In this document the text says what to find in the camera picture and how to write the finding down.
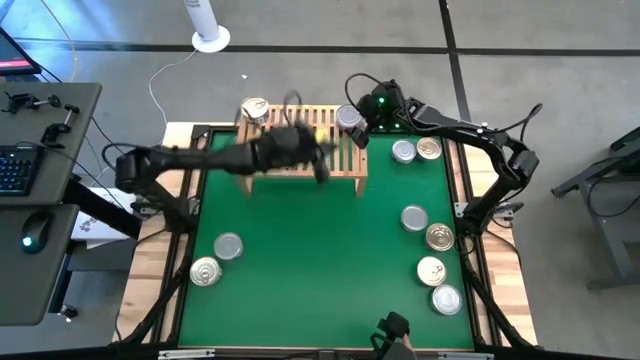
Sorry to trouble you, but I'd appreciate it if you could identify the green table mat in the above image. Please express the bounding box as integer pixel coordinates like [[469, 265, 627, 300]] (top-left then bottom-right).
[[177, 130, 475, 350]]

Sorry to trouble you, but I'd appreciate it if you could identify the silver-lid green-label tuna can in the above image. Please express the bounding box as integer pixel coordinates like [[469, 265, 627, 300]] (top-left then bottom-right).
[[213, 231, 245, 261], [335, 103, 364, 132], [400, 204, 430, 233], [431, 283, 464, 317], [390, 138, 418, 165]]

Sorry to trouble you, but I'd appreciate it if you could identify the black desk clamp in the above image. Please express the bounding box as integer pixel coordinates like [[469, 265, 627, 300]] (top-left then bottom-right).
[[2, 92, 64, 115], [40, 103, 81, 150]]

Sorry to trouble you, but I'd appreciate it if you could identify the black desk support beam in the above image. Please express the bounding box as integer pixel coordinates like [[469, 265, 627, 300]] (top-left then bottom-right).
[[62, 174, 144, 241]]

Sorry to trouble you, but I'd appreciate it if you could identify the dark grey cart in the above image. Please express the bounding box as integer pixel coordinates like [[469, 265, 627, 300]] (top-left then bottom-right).
[[550, 127, 640, 291]]

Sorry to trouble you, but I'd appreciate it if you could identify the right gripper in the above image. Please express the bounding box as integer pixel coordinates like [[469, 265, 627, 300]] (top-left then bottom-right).
[[349, 92, 389, 150]]

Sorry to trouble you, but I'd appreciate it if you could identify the black backlit keyboard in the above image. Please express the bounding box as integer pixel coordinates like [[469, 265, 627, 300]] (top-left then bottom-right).
[[0, 143, 44, 197]]

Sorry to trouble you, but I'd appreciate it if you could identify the silver metal bracket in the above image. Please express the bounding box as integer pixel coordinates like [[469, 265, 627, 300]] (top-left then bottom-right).
[[438, 351, 495, 360], [158, 349, 216, 360]]

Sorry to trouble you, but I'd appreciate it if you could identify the gold-lid blue-label tuna can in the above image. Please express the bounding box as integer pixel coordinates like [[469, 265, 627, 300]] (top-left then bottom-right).
[[416, 255, 448, 288], [189, 256, 223, 288], [240, 96, 271, 126], [415, 135, 444, 162], [425, 222, 456, 252]]

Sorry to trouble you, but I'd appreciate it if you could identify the thin pale floor cable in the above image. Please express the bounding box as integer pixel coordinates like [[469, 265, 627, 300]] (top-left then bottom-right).
[[39, 0, 79, 84]]

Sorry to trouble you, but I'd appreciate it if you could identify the black laptop screen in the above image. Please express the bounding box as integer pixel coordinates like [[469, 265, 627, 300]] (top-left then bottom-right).
[[0, 27, 44, 77]]

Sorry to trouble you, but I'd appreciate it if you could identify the black floor cable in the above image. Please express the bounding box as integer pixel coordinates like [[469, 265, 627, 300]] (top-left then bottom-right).
[[91, 115, 132, 151]]

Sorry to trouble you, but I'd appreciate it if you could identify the white tower fan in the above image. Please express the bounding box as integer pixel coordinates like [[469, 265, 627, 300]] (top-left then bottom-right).
[[182, 0, 232, 54]]

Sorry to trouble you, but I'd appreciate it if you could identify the white printed box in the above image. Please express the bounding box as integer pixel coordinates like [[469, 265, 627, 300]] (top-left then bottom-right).
[[69, 187, 139, 251]]

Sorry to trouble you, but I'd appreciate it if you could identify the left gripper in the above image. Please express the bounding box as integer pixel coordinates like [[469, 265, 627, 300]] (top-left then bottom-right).
[[259, 122, 332, 186]]

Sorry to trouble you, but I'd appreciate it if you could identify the wooden slatted shelf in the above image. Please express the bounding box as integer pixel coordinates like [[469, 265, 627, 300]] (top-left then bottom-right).
[[233, 103, 370, 198]]

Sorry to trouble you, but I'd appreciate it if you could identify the white floor cable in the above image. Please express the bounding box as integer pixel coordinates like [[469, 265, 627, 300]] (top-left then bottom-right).
[[147, 47, 200, 126]]

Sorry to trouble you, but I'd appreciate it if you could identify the black metal rig frame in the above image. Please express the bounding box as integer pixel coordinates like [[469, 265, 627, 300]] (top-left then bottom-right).
[[113, 122, 539, 360]]

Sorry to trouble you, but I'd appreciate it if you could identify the black computer mouse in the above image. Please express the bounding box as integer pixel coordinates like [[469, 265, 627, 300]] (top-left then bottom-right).
[[19, 212, 54, 255]]

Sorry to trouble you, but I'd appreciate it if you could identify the dark grey desk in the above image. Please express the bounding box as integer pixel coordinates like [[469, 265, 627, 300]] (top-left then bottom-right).
[[0, 81, 104, 207], [0, 203, 81, 327]]

